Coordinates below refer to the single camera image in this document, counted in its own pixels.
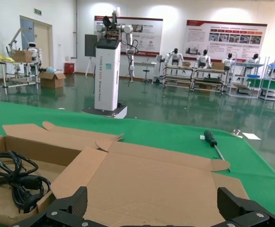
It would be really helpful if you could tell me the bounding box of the green table cloth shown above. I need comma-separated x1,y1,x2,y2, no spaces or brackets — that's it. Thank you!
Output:
0,101,275,223

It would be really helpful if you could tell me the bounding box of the red bin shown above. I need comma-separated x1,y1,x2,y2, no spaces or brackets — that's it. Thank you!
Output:
64,62,76,75

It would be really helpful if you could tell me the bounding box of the wide red white poster board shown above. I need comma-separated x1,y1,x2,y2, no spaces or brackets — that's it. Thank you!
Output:
184,19,268,62

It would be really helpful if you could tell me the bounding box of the small cardboard carton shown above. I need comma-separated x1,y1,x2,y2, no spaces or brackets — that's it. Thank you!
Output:
12,50,33,63

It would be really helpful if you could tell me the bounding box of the small white humanoid robot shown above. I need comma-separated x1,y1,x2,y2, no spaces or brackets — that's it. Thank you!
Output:
23,42,43,66

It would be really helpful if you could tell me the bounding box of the black panel on stand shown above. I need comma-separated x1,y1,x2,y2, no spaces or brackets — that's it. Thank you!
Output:
84,34,98,78

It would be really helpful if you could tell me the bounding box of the white wall pipe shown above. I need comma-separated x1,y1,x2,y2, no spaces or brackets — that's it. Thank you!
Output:
72,0,79,60

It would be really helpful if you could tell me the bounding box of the beige door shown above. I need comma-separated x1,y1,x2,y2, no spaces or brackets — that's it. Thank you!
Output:
19,15,53,71

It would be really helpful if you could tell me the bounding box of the black round stool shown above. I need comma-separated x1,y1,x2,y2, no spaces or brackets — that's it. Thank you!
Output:
142,63,151,83

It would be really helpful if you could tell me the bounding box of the cardboard box with torn rim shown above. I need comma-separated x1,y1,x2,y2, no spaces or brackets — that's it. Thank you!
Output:
0,121,124,225

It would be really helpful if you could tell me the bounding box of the white crane frame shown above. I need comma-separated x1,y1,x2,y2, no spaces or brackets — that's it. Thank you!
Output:
8,26,36,52

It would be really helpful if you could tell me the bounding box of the white pipe workbench rack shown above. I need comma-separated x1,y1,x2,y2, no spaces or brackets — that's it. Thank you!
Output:
163,63,195,90
259,56,275,103
193,67,226,93
227,61,265,97

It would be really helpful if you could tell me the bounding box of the brown cardboard box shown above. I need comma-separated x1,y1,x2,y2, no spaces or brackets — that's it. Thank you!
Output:
51,138,250,227

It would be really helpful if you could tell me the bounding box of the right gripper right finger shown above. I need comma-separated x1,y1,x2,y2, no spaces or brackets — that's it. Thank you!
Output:
216,187,275,227

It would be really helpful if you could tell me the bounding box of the yellow bags pile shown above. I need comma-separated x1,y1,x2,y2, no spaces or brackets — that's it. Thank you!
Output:
0,53,15,63

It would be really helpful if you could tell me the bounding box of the black power cable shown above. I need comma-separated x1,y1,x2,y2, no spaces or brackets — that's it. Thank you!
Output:
0,151,52,215

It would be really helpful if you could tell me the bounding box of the white paper sheet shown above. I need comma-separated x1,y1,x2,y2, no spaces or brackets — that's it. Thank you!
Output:
242,132,262,141

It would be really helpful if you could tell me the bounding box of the open cardboard shipping box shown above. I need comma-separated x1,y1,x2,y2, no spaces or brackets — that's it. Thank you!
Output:
38,71,66,88

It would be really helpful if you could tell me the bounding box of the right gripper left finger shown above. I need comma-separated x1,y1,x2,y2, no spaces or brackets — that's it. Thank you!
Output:
9,186,93,227

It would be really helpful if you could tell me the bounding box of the white side table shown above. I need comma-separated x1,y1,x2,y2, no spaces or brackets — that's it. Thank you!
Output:
133,60,157,82

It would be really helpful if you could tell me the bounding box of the green black handle screwdriver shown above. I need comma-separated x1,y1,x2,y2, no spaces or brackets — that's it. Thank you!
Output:
203,130,226,162

